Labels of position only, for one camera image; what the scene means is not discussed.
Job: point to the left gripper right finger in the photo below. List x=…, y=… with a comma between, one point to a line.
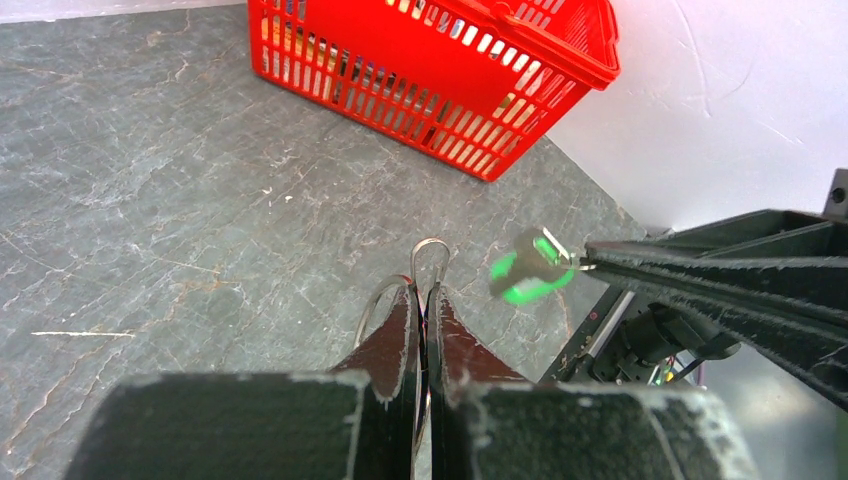
x=459, y=364

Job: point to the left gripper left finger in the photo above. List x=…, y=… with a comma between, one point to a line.
x=387, y=348

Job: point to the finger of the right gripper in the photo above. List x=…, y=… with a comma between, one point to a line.
x=788, y=255
x=792, y=310

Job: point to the large silver keyring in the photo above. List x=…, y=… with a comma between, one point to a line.
x=429, y=260

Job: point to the green key tag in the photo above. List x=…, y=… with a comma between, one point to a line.
x=538, y=265

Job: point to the red plastic basket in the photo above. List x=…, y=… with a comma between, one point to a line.
x=473, y=84

